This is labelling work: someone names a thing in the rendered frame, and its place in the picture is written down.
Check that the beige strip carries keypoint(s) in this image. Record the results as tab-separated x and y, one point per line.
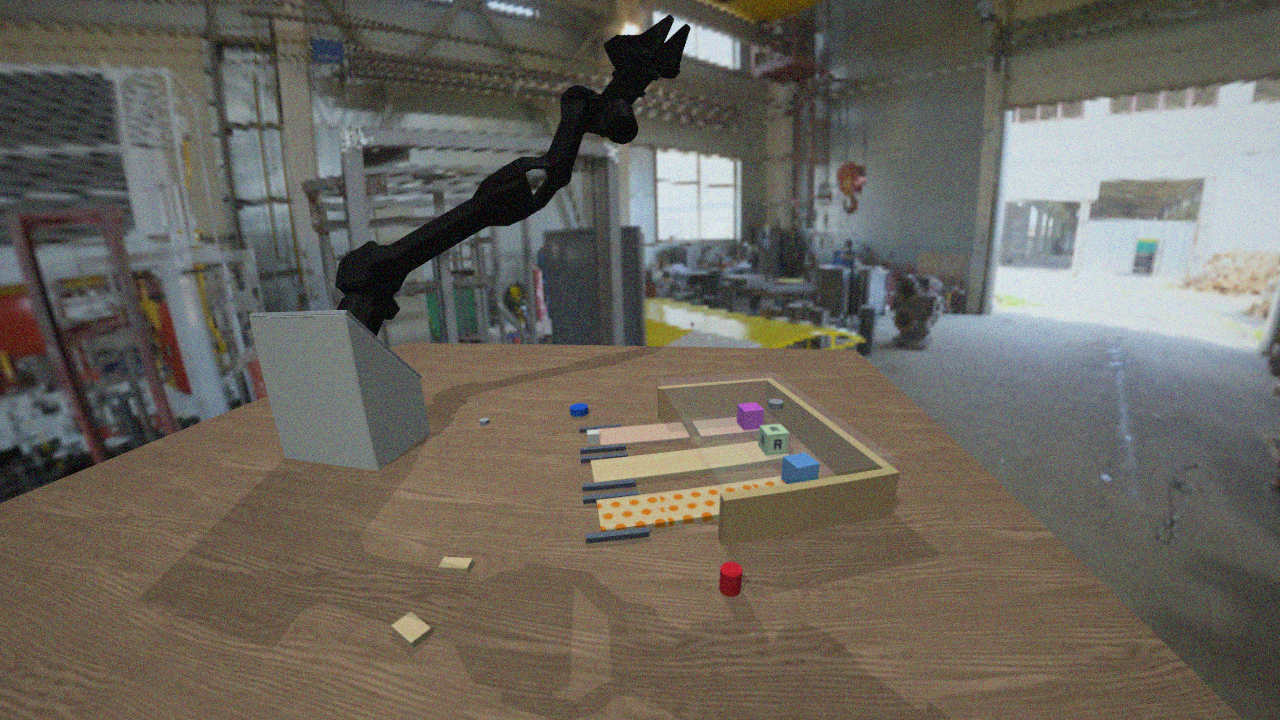
648	467

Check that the cream strip with orange polka dots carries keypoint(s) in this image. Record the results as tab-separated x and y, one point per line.
662	509

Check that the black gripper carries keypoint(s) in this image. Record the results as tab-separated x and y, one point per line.
646	55

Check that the red cylinder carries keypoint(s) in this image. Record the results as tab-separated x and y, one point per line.
730	579

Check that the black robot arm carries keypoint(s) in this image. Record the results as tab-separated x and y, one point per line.
370	275

